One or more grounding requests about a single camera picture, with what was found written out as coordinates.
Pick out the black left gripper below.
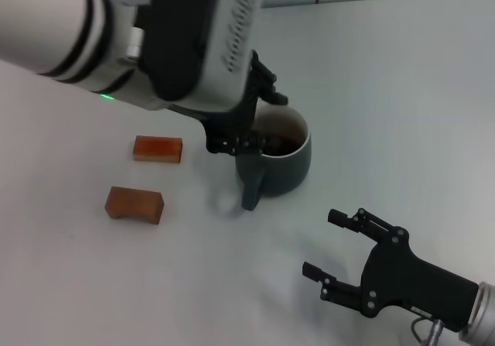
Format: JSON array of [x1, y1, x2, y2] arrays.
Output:
[[171, 49, 289, 158]]

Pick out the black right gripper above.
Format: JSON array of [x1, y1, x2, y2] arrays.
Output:
[[302, 207, 480, 334]]

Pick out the dark grey ceramic cup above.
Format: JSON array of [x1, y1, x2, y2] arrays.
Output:
[[234, 104, 312, 211]]

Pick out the dark coffee liquid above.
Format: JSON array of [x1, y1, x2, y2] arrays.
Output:
[[266, 131, 306, 157]]

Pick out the flat orange wooden block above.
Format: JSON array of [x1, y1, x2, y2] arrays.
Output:
[[132, 135, 184, 165]]

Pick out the arched brown wooden block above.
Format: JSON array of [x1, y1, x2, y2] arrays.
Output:
[[104, 185, 166, 226]]

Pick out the silver right gripper cable plug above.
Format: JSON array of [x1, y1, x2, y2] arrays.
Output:
[[410, 317, 446, 346]]

